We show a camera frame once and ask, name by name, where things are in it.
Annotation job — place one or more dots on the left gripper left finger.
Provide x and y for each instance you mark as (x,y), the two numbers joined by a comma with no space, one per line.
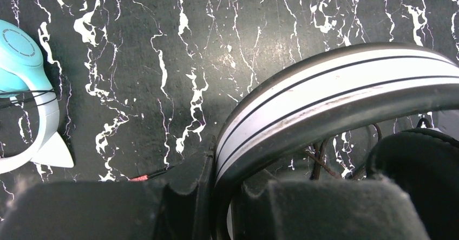
(172,205)

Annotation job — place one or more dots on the black and white headphones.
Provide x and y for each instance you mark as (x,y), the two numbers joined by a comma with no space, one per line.
(340,90)

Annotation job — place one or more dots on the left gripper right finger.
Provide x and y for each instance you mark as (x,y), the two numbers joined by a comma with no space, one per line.
(267,207)

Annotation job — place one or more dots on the teal cat ear headphones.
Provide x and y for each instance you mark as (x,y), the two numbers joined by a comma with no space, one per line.
(22,72)

